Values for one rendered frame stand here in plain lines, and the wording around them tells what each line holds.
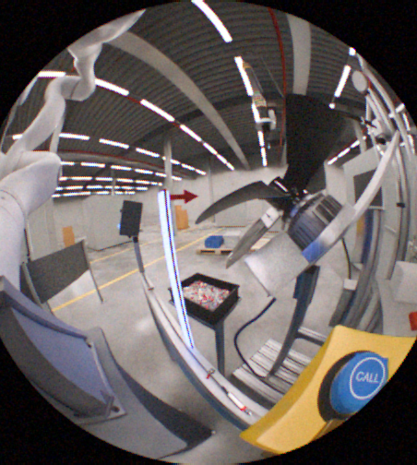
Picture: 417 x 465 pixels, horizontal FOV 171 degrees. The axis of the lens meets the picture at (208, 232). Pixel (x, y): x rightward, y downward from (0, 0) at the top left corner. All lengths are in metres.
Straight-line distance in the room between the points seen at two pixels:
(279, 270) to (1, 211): 0.58
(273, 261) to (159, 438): 0.44
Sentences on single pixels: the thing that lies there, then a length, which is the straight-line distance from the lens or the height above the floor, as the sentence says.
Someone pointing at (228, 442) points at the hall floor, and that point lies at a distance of 1.16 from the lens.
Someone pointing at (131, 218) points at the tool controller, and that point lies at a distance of 0.77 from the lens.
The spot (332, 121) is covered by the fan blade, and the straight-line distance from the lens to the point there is 0.49.
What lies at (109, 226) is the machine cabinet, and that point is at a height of 0.90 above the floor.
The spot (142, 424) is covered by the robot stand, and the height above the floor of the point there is 0.93.
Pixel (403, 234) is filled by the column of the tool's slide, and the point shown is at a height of 1.05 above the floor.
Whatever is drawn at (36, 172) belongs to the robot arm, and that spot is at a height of 1.29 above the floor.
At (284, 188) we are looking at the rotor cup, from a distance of 0.50.
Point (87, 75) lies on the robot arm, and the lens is 0.67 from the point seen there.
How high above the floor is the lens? 1.16
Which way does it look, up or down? 10 degrees down
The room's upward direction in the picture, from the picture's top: 5 degrees counter-clockwise
